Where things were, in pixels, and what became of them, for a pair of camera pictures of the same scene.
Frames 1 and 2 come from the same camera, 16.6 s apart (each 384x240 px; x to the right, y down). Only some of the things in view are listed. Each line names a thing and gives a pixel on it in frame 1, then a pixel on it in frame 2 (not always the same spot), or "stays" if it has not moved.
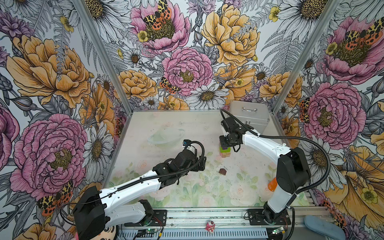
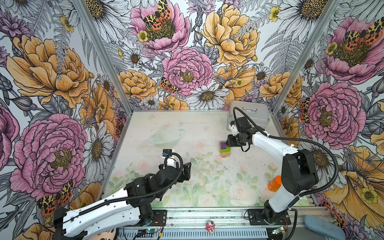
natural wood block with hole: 225,154 stays
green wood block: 227,151 stays
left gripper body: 196,168 -> 184,177
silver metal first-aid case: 255,115 stays
